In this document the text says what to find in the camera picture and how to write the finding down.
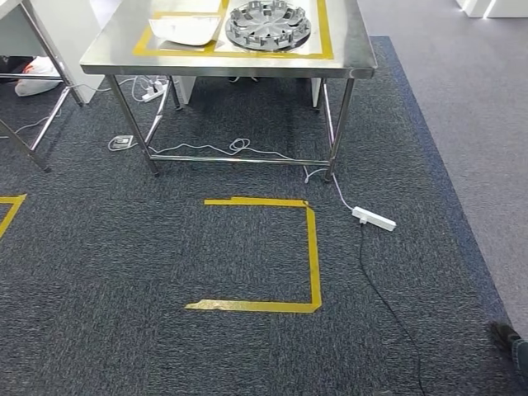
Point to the silver plastic wheel hubcap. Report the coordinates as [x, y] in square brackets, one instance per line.
[268, 24]

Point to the steel top workbench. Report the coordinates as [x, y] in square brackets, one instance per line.
[351, 57]

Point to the yellow tape on workbench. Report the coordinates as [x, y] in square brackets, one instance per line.
[326, 33]

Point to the yellow floor tape strip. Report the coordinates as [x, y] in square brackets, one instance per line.
[315, 257]

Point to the white power strip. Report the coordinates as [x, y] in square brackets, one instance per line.
[373, 218]
[155, 93]

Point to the white car mirror cover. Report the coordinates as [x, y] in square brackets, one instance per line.
[185, 30]

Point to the white cabinet block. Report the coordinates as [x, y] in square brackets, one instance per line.
[74, 33]

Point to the white plastic bag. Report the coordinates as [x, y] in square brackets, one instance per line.
[39, 82]

